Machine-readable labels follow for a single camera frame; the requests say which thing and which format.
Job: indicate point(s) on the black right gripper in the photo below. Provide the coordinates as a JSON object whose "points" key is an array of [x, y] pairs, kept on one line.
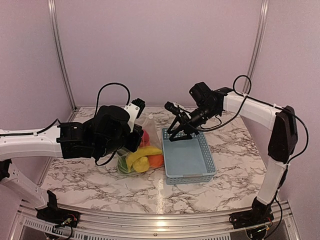
{"points": [[183, 122]]}

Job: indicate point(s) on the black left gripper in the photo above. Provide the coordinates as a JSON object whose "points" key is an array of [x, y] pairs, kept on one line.
{"points": [[137, 136]]}

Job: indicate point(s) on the green toy bell pepper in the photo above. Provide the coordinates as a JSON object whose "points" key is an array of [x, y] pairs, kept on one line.
{"points": [[122, 166]]}

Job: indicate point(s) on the red toy apple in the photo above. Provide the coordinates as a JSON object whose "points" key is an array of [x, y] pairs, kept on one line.
{"points": [[145, 140]]}

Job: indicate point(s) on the yellow toy banana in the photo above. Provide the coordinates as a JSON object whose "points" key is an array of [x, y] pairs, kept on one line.
{"points": [[138, 161]]}

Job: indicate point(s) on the orange toy orange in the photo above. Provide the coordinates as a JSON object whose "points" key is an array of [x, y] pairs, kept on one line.
{"points": [[156, 161]]}

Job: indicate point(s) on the clear zip top bag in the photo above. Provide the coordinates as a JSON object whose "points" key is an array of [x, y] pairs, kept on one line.
{"points": [[148, 123]]}

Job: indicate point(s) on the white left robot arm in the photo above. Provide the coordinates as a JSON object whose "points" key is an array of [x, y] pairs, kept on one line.
{"points": [[27, 144]]}

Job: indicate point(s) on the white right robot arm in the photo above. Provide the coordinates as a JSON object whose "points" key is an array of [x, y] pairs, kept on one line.
{"points": [[280, 121]]}

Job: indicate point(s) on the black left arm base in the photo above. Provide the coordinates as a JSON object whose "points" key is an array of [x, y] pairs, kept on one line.
{"points": [[61, 217]]}

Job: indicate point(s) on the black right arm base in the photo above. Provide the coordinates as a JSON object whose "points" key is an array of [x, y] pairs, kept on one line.
{"points": [[258, 214]]}

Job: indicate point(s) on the grey plastic basket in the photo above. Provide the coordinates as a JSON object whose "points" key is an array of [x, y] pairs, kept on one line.
{"points": [[187, 161]]}

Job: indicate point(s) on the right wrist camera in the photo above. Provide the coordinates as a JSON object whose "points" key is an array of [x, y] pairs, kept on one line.
{"points": [[174, 108]]}

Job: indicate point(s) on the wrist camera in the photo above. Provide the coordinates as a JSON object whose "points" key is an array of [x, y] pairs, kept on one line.
{"points": [[174, 108], [134, 109]]}

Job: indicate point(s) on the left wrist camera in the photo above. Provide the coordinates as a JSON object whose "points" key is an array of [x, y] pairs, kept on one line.
{"points": [[134, 109]]}

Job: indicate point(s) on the right aluminium frame post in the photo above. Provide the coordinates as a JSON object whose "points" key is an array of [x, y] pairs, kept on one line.
{"points": [[259, 37]]}

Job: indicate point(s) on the aluminium frame post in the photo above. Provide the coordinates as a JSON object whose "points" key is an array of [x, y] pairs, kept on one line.
{"points": [[59, 51], [259, 37]]}

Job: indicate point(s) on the left aluminium frame post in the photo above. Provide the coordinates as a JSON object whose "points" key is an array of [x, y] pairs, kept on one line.
{"points": [[59, 51]]}

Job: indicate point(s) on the aluminium front rail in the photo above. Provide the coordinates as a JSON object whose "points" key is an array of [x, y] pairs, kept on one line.
{"points": [[108, 225]]}

